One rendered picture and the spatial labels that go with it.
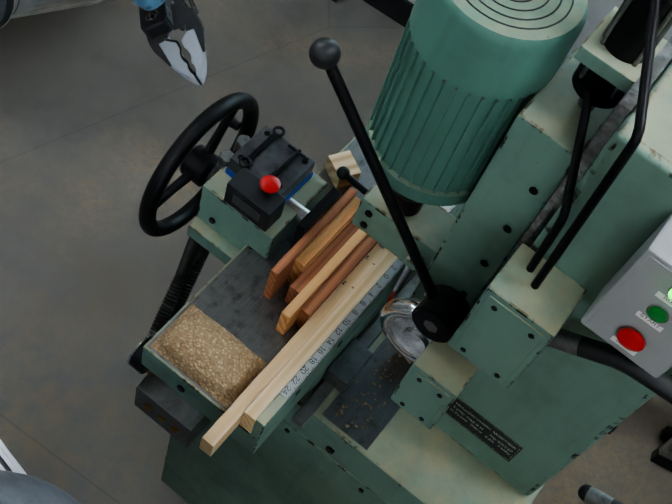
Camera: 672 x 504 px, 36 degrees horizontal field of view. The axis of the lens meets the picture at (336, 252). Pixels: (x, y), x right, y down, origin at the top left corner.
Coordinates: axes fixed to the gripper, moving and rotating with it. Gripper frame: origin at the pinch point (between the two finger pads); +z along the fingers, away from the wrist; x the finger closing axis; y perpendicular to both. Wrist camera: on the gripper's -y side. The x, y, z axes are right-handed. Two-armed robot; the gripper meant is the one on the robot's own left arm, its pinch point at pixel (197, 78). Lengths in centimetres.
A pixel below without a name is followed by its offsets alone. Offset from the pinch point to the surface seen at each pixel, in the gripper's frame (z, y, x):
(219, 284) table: 23.5, -28.5, 4.1
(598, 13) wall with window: 46, 108, -79
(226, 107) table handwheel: 4.5, -7.6, -3.9
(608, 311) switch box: 25, -70, -44
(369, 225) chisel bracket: 23.4, -28.7, -19.8
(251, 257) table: 23.3, -23.7, -0.8
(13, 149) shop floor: 14, 83, 71
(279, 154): 11.5, -19.0, -10.5
